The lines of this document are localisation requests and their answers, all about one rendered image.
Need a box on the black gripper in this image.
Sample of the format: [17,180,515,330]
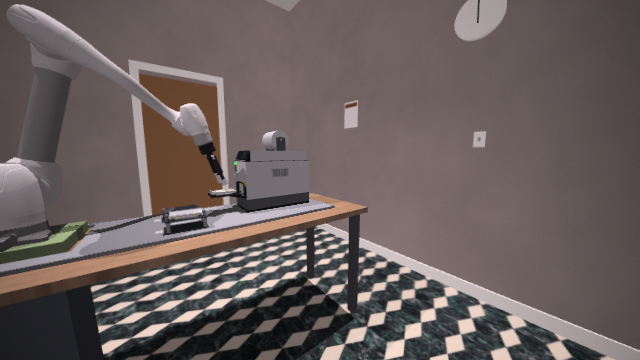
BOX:
[198,142,228,186]

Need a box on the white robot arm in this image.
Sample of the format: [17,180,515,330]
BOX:
[0,4,213,250]

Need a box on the white cylinder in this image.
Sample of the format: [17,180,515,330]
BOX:
[262,130,289,150]

